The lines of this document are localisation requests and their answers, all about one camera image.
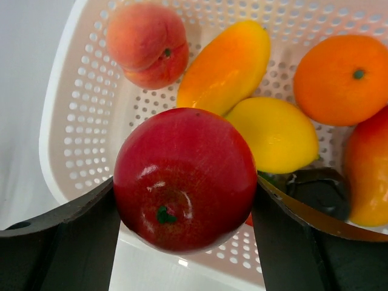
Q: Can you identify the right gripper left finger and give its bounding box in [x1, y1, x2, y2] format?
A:
[1, 178, 120, 290]

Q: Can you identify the yellow fake lemon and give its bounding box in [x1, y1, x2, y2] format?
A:
[226, 97, 319, 174]

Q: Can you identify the red fake apple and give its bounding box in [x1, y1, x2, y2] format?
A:
[113, 108, 257, 254]

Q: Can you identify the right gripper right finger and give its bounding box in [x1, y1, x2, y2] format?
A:
[252, 177, 387, 290]

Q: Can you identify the yellow orange fake mango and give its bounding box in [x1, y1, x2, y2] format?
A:
[344, 107, 387, 227]

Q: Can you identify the peach fake fruit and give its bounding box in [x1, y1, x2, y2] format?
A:
[106, 2, 189, 89]

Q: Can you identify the orange fake fruit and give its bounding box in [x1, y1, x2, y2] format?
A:
[293, 35, 387, 126]

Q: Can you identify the dark fake plum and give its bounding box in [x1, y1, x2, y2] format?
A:
[286, 167, 351, 221]

